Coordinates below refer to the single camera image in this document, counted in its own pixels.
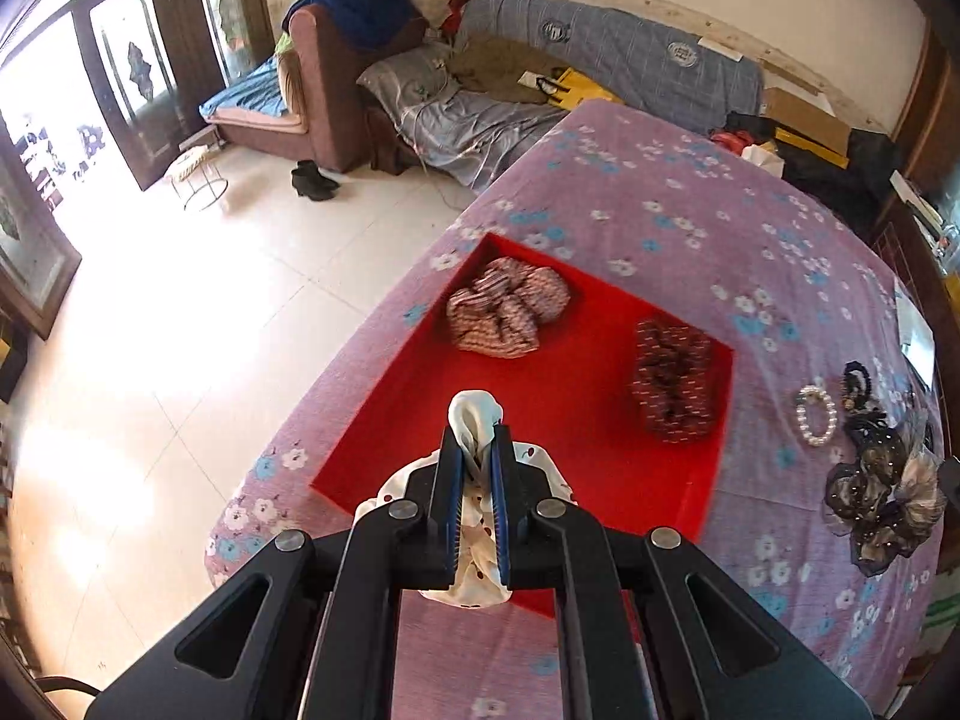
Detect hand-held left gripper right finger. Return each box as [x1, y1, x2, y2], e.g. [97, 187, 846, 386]
[491, 424, 875, 720]

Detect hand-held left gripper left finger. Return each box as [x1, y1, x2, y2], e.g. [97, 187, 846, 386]
[84, 426, 462, 720]

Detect white cherry print scrunchie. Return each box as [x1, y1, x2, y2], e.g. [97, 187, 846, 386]
[375, 388, 580, 610]

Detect red tray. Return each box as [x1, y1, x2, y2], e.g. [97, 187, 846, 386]
[309, 232, 736, 620]

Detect large pearl bracelet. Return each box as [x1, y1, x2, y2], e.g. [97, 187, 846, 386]
[795, 385, 838, 447]

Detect black dotted organza scrunchie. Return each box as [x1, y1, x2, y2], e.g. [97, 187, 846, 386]
[823, 427, 931, 578]

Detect black velvet scrunchie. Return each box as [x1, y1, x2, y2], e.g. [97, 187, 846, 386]
[840, 360, 878, 412]

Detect sheer grey organza scrunchie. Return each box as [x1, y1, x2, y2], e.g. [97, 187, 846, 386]
[892, 435, 947, 541]

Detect red plaid scrunchie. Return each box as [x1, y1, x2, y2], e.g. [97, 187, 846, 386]
[446, 256, 572, 361]

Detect dark red dotted scrunchie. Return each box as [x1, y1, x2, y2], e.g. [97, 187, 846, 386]
[628, 319, 717, 442]

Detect purple floral tablecloth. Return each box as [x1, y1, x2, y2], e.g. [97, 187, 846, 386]
[204, 99, 947, 720]

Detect black boots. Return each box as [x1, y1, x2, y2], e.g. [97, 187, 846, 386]
[291, 160, 340, 201]

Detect maroon armchair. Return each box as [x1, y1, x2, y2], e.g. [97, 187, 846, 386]
[202, 4, 428, 173]

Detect grey pillow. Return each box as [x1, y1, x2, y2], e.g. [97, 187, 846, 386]
[356, 41, 458, 102]

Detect yellow paper bag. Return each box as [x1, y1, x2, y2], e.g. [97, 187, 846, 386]
[521, 66, 627, 110]

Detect olive jacket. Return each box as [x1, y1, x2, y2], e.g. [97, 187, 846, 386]
[450, 37, 578, 102]

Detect white paper sheet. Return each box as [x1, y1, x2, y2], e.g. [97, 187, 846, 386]
[894, 289, 938, 383]

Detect blue checked sofa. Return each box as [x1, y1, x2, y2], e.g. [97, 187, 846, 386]
[450, 0, 762, 136]

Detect yellow flat box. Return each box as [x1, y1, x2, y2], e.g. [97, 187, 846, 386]
[772, 127, 852, 170]

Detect framed picture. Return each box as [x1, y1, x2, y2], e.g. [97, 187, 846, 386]
[0, 157, 83, 342]

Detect cardboard box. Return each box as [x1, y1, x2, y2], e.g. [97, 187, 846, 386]
[761, 86, 852, 158]

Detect dark blue clothing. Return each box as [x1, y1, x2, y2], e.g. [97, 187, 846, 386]
[283, 0, 425, 53]

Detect black bag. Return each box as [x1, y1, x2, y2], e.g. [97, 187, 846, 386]
[847, 127, 912, 188]

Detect dark wooden glass door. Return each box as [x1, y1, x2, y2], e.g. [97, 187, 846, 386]
[75, 0, 263, 192]

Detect dark wooden cabinet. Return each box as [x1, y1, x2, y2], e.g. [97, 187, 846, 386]
[870, 15, 960, 301]

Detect small wire stool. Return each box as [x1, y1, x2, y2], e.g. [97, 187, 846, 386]
[166, 146, 230, 211]

